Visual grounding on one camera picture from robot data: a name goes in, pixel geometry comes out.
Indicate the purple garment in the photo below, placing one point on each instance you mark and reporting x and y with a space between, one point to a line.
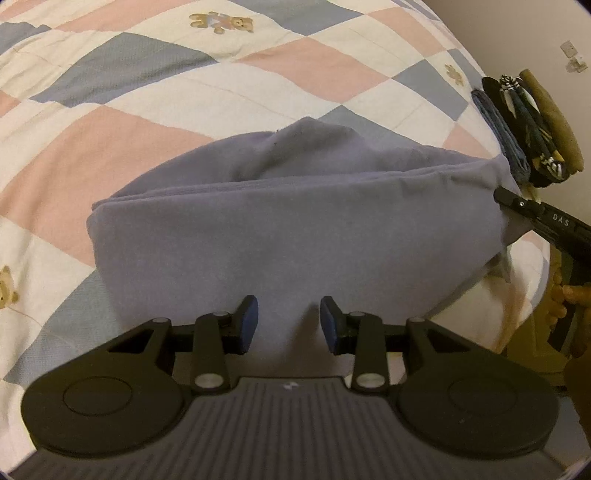
295 230

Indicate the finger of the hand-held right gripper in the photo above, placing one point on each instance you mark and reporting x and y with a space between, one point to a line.
516 203

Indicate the white wall outlet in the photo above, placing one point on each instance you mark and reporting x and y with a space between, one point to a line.
572 54

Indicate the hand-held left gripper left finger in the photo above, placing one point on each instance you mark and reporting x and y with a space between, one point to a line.
249 323

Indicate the person's right hand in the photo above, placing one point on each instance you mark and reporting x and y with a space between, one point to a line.
561 295

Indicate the patchwork bear quilt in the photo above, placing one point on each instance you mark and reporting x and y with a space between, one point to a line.
138 115

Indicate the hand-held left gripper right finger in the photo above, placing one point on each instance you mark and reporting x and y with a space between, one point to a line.
328 323

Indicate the folded dark patterned garment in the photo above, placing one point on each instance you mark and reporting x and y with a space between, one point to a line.
531 124

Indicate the folded olive garment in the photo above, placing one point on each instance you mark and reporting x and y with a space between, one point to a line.
551 110

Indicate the folded blue denim garment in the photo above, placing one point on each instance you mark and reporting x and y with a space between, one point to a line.
503 134

